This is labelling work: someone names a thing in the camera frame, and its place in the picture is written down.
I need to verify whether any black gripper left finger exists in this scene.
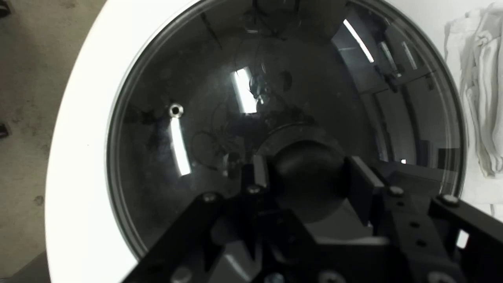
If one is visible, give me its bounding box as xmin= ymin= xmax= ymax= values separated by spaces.
xmin=123 ymin=154 xmax=272 ymax=283

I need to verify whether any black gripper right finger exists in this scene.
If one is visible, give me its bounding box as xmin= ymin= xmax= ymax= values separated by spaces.
xmin=348 ymin=154 xmax=503 ymax=283

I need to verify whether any glass lid with black knob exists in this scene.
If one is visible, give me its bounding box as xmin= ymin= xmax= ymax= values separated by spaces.
xmin=107 ymin=0 xmax=469 ymax=261

